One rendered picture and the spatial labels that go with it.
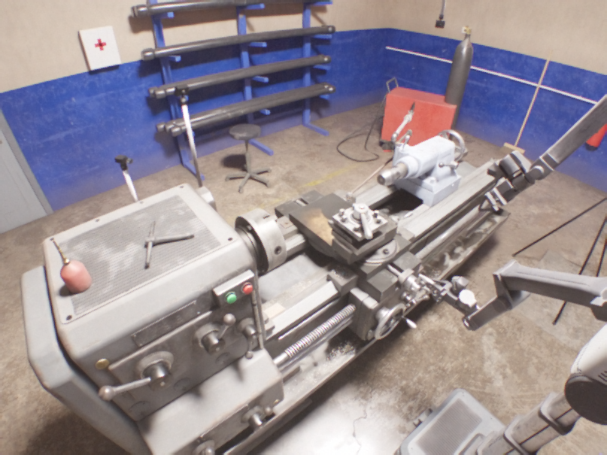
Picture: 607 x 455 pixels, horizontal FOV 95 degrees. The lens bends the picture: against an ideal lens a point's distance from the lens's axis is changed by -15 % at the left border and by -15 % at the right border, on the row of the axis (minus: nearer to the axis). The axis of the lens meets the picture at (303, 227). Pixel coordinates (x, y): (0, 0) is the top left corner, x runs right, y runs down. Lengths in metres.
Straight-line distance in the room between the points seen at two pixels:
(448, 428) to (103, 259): 1.70
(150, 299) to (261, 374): 0.56
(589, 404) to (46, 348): 1.41
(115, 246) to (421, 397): 1.86
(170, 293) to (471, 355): 2.04
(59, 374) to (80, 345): 0.10
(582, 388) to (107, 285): 1.29
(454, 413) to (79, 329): 1.71
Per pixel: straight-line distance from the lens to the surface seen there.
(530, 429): 1.44
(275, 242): 1.22
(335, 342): 1.83
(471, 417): 1.99
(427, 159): 1.93
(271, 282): 1.65
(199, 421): 1.28
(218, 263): 0.94
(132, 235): 1.10
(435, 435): 1.88
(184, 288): 0.92
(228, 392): 1.28
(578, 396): 1.14
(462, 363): 2.43
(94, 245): 1.12
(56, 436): 2.49
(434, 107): 4.26
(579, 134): 1.13
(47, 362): 1.00
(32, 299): 1.15
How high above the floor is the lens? 1.97
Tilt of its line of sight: 39 degrees down
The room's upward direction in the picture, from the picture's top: straight up
